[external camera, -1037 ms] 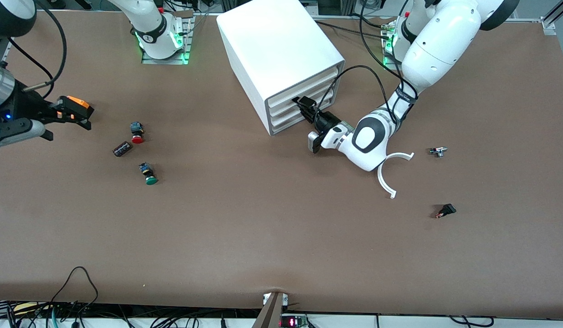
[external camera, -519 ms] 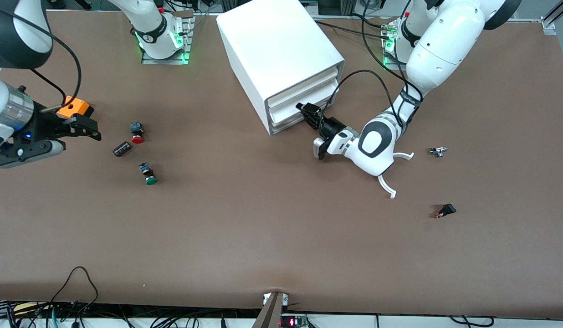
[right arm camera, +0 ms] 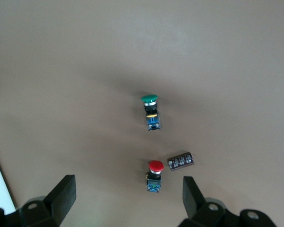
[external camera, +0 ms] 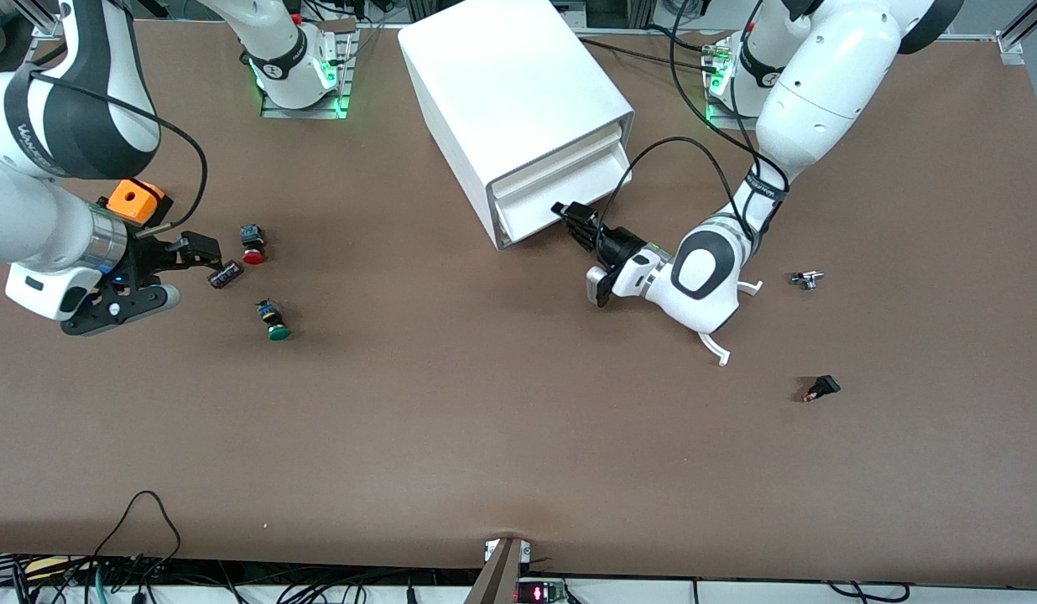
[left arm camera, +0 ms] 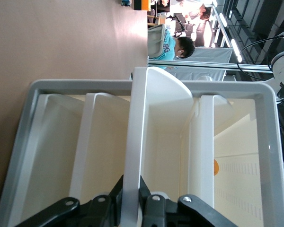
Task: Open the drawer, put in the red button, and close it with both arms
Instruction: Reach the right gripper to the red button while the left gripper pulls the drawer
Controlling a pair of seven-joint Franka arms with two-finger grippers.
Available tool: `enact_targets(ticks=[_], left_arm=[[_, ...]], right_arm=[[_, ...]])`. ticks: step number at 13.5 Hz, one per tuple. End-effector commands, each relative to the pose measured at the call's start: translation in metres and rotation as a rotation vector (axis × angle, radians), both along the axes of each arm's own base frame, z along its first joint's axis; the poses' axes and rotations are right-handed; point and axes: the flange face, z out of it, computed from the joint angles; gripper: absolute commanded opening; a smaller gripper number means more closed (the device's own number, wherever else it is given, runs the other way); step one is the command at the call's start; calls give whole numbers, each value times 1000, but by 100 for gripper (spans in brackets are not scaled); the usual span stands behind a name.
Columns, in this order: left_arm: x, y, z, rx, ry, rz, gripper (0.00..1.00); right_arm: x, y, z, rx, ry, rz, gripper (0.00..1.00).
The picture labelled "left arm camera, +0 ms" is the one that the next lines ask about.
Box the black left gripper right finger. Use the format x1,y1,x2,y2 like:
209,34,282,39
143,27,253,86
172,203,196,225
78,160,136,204
138,176,238,227

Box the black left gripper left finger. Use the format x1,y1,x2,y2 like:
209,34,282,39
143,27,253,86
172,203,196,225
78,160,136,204
14,174,124,227

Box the white plastic drawer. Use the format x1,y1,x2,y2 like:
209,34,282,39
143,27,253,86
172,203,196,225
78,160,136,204
8,93,86,227
119,66,195,227

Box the grey partition panel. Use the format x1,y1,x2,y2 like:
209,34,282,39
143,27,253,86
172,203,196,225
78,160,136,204
172,46,234,82

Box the person in teal shirt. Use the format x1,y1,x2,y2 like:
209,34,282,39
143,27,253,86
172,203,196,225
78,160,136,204
148,35,196,70

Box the grey chair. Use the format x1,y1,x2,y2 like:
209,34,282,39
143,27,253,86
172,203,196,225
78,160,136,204
147,23,168,60

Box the orange and black block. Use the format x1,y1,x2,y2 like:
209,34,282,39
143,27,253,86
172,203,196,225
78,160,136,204
133,0,152,11

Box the aluminium frame bar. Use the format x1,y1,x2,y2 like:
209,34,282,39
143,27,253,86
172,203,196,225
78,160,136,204
148,58,274,73

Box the black cable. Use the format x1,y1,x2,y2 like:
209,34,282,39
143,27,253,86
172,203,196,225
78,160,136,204
236,32,284,81

